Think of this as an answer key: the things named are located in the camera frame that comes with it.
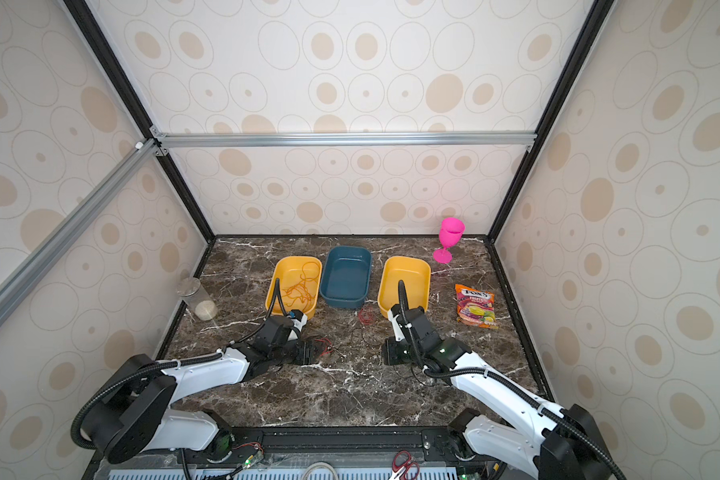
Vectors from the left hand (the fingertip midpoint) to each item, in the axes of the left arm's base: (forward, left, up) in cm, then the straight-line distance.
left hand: (323, 346), depth 87 cm
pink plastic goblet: (+37, -41, +9) cm, 56 cm away
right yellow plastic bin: (+30, -30, -4) cm, 43 cm away
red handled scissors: (-29, -22, -1) cm, 37 cm away
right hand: (-2, -18, +6) cm, 19 cm away
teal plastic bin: (+27, -5, -3) cm, 28 cm away
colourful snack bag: (+14, -48, -2) cm, 50 cm away
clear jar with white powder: (+11, +37, +11) cm, 40 cm away
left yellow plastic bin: (+30, +16, -4) cm, 35 cm away
